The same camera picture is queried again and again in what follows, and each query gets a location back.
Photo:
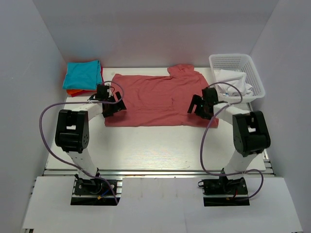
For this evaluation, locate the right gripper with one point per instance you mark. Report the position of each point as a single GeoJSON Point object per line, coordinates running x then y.
{"type": "Point", "coordinates": [197, 100]}

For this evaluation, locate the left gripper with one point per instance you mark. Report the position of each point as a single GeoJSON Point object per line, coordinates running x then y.
{"type": "Point", "coordinates": [121, 108]}

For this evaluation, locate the salmon pink t-shirt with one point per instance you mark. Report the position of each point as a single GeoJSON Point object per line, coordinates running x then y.
{"type": "Point", "coordinates": [159, 100]}

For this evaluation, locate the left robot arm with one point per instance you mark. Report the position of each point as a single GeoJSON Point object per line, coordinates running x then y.
{"type": "Point", "coordinates": [72, 129]}

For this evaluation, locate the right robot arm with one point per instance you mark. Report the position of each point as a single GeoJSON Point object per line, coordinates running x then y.
{"type": "Point", "coordinates": [250, 132]}

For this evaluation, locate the folded red t-shirt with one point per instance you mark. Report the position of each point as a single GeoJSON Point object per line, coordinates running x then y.
{"type": "Point", "coordinates": [102, 76]}

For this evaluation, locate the folded teal t-shirt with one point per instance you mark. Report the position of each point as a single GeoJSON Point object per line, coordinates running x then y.
{"type": "Point", "coordinates": [83, 76]}

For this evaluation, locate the folded orange t-shirt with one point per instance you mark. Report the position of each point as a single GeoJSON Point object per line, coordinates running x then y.
{"type": "Point", "coordinates": [78, 92]}

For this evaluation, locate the white t-shirt in basket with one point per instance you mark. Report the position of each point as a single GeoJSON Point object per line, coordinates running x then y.
{"type": "Point", "coordinates": [236, 79]}

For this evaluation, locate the white plastic basket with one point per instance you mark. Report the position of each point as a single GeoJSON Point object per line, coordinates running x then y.
{"type": "Point", "coordinates": [241, 63]}

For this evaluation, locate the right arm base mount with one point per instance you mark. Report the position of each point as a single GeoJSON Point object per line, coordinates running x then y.
{"type": "Point", "coordinates": [223, 192]}

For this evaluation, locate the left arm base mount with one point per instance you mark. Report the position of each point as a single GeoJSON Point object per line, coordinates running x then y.
{"type": "Point", "coordinates": [95, 192]}

